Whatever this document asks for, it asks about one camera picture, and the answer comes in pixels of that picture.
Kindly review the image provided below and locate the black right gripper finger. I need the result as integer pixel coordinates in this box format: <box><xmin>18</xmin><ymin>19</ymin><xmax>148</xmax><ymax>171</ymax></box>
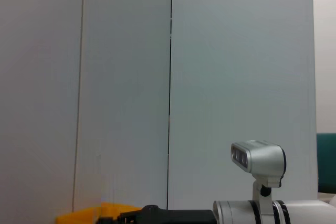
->
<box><xmin>99</xmin><ymin>216</ymin><xmax>119</xmax><ymax>224</ymax></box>

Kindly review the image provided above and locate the teal partition panel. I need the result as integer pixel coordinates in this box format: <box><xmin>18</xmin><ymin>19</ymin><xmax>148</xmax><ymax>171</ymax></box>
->
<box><xmin>316</xmin><ymin>133</ymin><xmax>336</xmax><ymax>194</ymax></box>

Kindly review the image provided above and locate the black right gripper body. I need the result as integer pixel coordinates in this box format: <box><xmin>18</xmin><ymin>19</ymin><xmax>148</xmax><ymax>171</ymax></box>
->
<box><xmin>117</xmin><ymin>204</ymin><xmax>217</xmax><ymax>224</ymax></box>

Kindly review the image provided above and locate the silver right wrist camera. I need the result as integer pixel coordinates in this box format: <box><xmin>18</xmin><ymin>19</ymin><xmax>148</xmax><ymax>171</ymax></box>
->
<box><xmin>230</xmin><ymin>140</ymin><xmax>287</xmax><ymax>199</ymax></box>

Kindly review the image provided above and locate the yellow plastic bin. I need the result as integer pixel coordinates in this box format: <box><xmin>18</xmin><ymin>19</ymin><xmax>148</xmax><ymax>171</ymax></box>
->
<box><xmin>55</xmin><ymin>201</ymin><xmax>143</xmax><ymax>224</ymax></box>

